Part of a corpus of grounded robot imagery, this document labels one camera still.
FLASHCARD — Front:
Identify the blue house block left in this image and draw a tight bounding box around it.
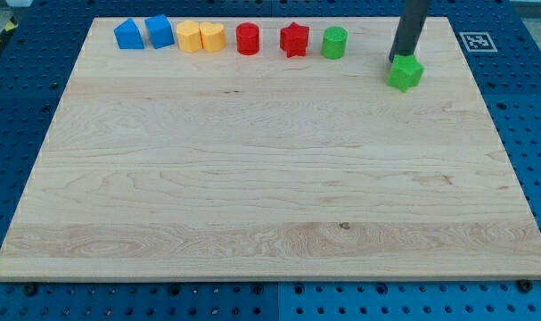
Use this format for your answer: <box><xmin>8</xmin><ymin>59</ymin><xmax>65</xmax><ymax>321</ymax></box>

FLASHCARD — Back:
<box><xmin>113</xmin><ymin>18</ymin><xmax>144</xmax><ymax>50</ymax></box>

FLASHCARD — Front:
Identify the green star block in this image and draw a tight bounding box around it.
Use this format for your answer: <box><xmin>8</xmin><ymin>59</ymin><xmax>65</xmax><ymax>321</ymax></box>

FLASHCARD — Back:
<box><xmin>387</xmin><ymin>54</ymin><xmax>424</xmax><ymax>93</ymax></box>

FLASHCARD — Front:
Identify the red cylinder block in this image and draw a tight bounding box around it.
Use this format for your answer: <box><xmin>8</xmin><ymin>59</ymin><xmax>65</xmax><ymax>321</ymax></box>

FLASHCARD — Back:
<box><xmin>235</xmin><ymin>22</ymin><xmax>259</xmax><ymax>55</ymax></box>

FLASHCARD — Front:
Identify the black screw front left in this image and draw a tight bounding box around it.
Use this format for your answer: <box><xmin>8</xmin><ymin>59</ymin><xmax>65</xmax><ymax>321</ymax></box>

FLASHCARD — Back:
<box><xmin>22</xmin><ymin>283</ymin><xmax>38</xmax><ymax>297</ymax></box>

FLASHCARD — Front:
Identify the green cylinder block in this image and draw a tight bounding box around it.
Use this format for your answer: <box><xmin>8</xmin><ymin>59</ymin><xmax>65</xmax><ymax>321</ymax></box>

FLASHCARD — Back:
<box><xmin>321</xmin><ymin>26</ymin><xmax>348</xmax><ymax>60</ymax></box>

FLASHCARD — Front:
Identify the red star block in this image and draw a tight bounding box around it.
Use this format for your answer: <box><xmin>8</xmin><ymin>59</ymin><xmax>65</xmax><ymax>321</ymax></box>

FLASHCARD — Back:
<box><xmin>280</xmin><ymin>22</ymin><xmax>309</xmax><ymax>58</ymax></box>

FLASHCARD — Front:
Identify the black screw front right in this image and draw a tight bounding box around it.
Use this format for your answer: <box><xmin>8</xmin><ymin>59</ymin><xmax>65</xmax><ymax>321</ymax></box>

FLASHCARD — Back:
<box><xmin>516</xmin><ymin>279</ymin><xmax>533</xmax><ymax>293</ymax></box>

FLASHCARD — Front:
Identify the yellow heart block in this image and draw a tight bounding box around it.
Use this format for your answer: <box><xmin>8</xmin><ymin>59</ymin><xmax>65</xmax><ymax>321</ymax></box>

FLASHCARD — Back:
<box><xmin>200</xmin><ymin>21</ymin><xmax>226</xmax><ymax>53</ymax></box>

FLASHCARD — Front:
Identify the blue house block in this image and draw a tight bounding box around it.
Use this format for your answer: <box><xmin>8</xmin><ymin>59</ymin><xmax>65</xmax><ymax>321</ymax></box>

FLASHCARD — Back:
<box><xmin>144</xmin><ymin>14</ymin><xmax>175</xmax><ymax>49</ymax></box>
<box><xmin>113</xmin><ymin>18</ymin><xmax>144</xmax><ymax>50</ymax></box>

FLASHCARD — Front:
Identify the black screw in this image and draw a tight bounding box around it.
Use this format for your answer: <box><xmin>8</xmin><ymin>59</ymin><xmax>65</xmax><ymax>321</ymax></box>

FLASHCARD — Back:
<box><xmin>516</xmin><ymin>279</ymin><xmax>533</xmax><ymax>293</ymax></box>
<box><xmin>22</xmin><ymin>283</ymin><xmax>38</xmax><ymax>297</ymax></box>

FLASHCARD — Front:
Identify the blue house block right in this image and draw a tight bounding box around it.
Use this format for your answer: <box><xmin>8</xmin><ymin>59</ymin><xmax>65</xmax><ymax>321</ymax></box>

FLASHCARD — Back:
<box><xmin>144</xmin><ymin>14</ymin><xmax>175</xmax><ymax>49</ymax></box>

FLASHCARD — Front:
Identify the white fiducial marker tag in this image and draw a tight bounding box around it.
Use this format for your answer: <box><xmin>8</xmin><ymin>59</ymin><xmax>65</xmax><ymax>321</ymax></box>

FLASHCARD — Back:
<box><xmin>460</xmin><ymin>31</ymin><xmax>497</xmax><ymax>53</ymax></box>

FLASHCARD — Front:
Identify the yellow hexagon block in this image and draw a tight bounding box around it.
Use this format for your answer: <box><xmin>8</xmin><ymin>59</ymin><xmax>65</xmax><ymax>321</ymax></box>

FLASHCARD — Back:
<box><xmin>176</xmin><ymin>21</ymin><xmax>202</xmax><ymax>53</ymax></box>

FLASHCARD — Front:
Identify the wooden board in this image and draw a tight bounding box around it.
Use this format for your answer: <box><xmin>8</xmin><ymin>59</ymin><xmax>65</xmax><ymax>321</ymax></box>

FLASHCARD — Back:
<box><xmin>0</xmin><ymin>17</ymin><xmax>541</xmax><ymax>283</ymax></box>

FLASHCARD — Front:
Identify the dark grey robot pusher rod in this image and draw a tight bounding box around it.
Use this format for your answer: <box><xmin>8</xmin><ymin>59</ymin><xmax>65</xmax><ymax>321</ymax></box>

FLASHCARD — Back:
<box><xmin>389</xmin><ymin>0</ymin><xmax>431</xmax><ymax>62</ymax></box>

